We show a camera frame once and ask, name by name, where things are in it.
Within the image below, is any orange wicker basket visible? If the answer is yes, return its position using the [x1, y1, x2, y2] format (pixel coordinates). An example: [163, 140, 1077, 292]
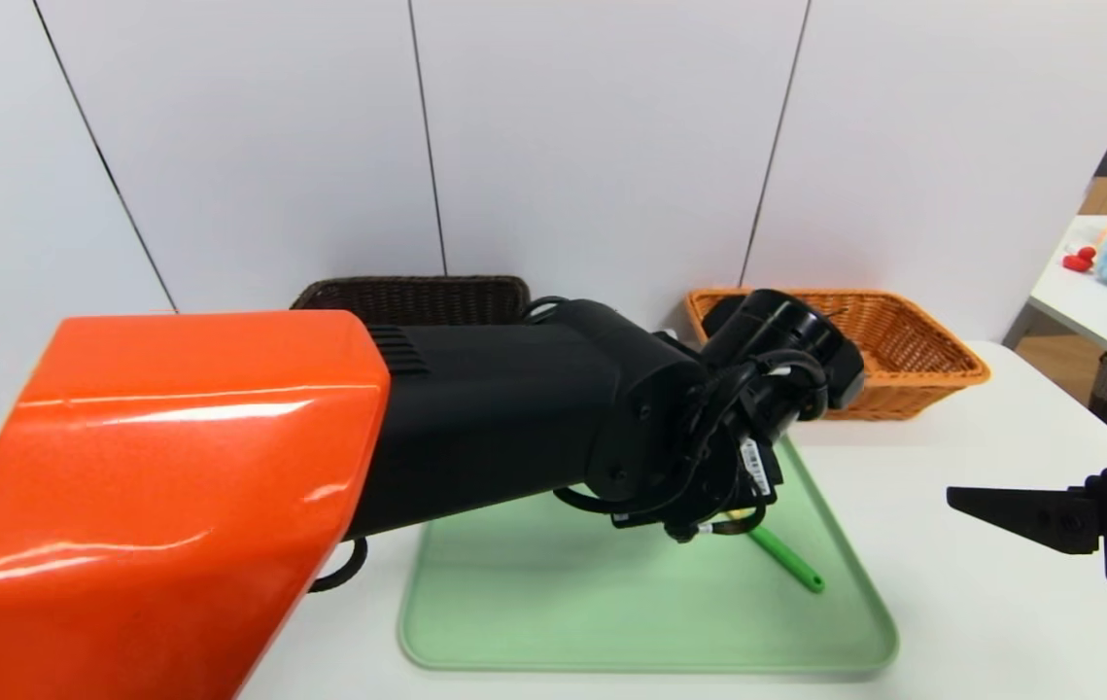
[685, 288, 989, 421]

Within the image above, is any dark brown wicker basket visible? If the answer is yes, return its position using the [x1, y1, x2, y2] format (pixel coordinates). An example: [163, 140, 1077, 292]
[291, 276, 532, 327]

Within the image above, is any yellow spoon green handle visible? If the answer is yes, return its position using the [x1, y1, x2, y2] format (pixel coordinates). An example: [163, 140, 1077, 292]
[728, 510, 826, 594]

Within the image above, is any light green plastic tray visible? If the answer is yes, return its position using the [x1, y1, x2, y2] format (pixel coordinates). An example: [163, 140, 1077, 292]
[399, 428, 899, 674]

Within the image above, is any small black cable loop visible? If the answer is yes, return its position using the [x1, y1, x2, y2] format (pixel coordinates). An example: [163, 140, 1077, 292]
[310, 538, 369, 594]

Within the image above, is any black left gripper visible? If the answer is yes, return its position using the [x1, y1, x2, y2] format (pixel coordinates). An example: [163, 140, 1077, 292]
[609, 435, 784, 541]

